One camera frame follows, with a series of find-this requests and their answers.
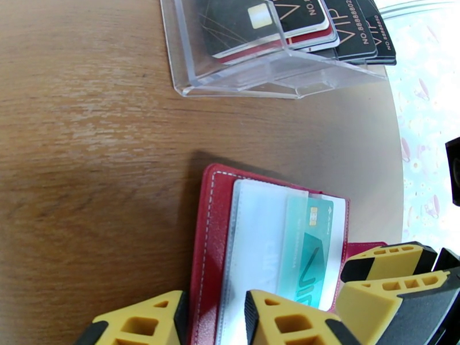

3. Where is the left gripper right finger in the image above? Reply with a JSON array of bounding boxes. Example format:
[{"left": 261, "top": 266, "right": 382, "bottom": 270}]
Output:
[{"left": 244, "top": 289, "right": 362, "bottom": 345}]

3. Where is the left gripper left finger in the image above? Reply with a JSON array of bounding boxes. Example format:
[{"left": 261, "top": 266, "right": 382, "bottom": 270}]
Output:
[{"left": 77, "top": 290, "right": 190, "bottom": 345}]

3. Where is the teal card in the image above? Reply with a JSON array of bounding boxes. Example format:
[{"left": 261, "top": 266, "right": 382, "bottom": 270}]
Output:
[{"left": 278, "top": 194, "right": 335, "bottom": 309}]

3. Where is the blue card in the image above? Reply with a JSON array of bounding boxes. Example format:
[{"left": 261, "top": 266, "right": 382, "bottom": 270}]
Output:
[{"left": 235, "top": 182, "right": 288, "bottom": 309}]

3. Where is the red leather card holder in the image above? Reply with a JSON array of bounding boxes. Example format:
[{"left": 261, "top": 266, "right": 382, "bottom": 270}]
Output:
[{"left": 187, "top": 162, "right": 388, "bottom": 345}]

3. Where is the clear acrylic card stand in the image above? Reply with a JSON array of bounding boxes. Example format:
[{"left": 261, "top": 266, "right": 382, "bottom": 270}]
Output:
[{"left": 159, "top": 0, "right": 389, "bottom": 101}]

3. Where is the red card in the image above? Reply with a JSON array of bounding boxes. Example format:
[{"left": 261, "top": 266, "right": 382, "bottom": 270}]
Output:
[{"left": 215, "top": 29, "right": 340, "bottom": 66}]

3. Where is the black card with gold chip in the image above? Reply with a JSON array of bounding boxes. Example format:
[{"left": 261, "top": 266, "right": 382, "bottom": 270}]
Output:
[{"left": 197, "top": 0, "right": 286, "bottom": 59}]

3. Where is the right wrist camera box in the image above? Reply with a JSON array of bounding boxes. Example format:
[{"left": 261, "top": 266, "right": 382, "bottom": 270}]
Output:
[{"left": 444, "top": 136, "right": 460, "bottom": 207}]

